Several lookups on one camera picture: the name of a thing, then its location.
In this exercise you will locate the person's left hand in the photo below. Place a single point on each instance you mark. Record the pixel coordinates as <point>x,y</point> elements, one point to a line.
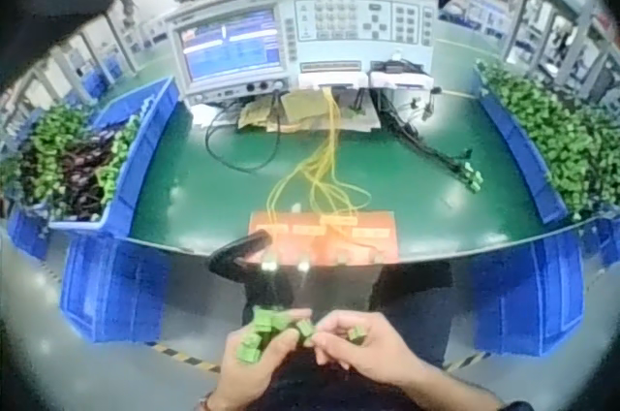
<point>244,374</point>

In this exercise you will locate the person's right hand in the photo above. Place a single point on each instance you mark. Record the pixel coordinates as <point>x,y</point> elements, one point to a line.
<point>382,355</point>

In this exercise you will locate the small green connector plug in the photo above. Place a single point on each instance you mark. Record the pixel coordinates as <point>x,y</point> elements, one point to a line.
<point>358,333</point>

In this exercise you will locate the cluster of green connectors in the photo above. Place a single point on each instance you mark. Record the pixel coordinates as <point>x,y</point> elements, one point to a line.
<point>261,328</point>

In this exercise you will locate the orange test fixture board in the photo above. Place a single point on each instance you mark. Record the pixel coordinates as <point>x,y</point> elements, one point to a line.
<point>339,241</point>

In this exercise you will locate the large blue crate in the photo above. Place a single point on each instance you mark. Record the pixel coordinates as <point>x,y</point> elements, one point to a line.
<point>114,290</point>
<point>528,294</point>

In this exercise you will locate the black harness with green connectors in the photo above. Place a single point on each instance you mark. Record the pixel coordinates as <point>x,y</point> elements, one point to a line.
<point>426,147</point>

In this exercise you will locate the long blue bin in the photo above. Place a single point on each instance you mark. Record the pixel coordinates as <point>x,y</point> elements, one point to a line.
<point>518,154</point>

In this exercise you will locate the small blue crate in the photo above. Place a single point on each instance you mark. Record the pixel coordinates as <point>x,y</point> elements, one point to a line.
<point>29,234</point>

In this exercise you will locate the brown crumpled paper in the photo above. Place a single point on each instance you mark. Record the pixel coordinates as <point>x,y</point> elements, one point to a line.
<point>300,108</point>

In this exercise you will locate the white port adapter block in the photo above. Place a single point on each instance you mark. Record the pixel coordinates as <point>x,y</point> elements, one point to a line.
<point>331,80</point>
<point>399,79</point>

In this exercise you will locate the heap of green connectors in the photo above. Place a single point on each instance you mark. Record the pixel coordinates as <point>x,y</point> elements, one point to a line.
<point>567,135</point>

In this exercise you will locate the grey test instrument with screen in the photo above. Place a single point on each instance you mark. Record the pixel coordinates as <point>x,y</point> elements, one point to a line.
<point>339,42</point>

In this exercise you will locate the background shelves with blue bins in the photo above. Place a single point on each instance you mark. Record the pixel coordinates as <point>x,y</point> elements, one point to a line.
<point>97,72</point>

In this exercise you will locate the background workstation racks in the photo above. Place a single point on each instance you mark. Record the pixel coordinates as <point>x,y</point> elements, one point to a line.
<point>547,28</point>

